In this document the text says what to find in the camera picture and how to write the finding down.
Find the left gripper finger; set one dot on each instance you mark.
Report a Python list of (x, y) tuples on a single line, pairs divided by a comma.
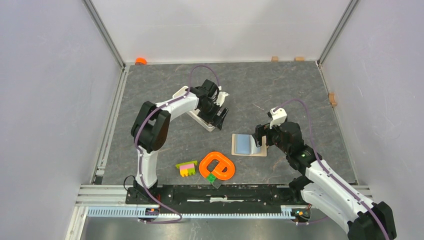
[(216, 122), (221, 117)]

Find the small wooden block right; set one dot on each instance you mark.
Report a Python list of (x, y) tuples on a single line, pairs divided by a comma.
[(299, 59)]

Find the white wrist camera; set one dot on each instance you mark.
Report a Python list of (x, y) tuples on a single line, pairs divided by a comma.
[(278, 116), (220, 98)]

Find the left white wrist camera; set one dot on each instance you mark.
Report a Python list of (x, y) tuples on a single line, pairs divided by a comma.
[(220, 98)]

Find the green toy brick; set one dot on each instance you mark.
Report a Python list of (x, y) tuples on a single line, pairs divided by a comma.
[(211, 178)]

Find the orange curved toy track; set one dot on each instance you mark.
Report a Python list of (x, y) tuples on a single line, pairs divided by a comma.
[(224, 170)]

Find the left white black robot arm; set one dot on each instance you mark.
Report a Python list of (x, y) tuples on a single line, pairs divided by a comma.
[(151, 127)]

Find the curved wooden piece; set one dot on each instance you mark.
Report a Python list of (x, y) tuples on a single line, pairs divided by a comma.
[(332, 99)]

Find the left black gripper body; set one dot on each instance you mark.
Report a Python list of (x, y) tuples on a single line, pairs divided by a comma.
[(208, 113)]

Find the grey toy baseplate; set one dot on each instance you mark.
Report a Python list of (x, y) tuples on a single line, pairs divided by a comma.
[(217, 183)]

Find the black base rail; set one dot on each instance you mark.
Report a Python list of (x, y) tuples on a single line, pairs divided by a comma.
[(206, 199)]

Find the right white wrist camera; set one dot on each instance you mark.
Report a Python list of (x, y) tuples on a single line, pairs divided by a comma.
[(278, 116)]

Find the green pink yellow brick stack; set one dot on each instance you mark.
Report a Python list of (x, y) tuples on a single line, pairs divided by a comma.
[(187, 169)]

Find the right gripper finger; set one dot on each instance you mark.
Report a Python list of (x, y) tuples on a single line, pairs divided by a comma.
[(259, 130), (258, 140)]

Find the white slotted cable duct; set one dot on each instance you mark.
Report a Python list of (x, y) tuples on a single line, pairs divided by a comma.
[(153, 213)]

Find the orange round cap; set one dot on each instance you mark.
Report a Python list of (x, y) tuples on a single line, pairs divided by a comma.
[(140, 61)]

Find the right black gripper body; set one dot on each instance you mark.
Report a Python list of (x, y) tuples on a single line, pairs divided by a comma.
[(272, 135)]

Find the white rectangular tray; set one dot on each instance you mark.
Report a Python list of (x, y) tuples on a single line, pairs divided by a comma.
[(194, 114)]

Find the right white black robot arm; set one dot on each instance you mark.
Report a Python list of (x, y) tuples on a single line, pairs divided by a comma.
[(359, 216)]

